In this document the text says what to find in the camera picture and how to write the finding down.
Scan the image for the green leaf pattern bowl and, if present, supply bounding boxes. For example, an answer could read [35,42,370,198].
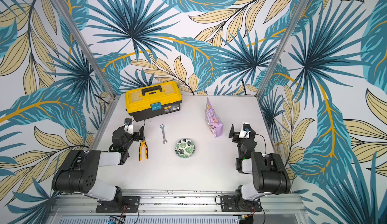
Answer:
[174,139,196,159]

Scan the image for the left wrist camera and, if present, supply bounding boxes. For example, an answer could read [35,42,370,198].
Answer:
[124,118,134,135]

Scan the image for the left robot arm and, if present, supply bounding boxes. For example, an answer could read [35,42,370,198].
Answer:
[51,124,144,212]

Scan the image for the left aluminium frame post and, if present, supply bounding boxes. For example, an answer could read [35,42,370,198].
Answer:
[51,0,117,99]

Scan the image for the right aluminium frame post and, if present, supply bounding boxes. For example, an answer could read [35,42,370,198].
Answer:
[256,0,309,102]

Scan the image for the aluminium mounting rail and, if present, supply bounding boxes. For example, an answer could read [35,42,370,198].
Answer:
[46,190,311,224]

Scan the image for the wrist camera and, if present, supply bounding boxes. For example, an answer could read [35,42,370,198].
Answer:
[238,123,251,138]
[124,118,134,135]

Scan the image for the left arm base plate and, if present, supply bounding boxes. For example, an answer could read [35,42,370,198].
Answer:
[96,196,141,214]

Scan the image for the aluminium frame post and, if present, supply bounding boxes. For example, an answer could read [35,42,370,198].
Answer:
[51,0,117,99]
[256,0,309,102]

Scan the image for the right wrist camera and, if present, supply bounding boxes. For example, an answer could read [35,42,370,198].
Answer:
[238,123,251,138]

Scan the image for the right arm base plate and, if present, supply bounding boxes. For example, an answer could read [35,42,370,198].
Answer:
[216,195,263,213]

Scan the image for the silver open-end wrench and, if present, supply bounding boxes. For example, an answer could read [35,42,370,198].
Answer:
[160,124,168,144]

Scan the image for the purple oats bag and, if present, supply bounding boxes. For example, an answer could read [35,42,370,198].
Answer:
[205,98,224,137]

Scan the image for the yellow black toolbox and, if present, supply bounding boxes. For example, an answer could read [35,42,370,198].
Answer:
[125,81,182,121]

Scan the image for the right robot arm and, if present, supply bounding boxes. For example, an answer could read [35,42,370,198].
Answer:
[228,123,291,204]

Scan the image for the yellow black pliers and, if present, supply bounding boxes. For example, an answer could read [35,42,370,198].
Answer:
[139,139,149,161]

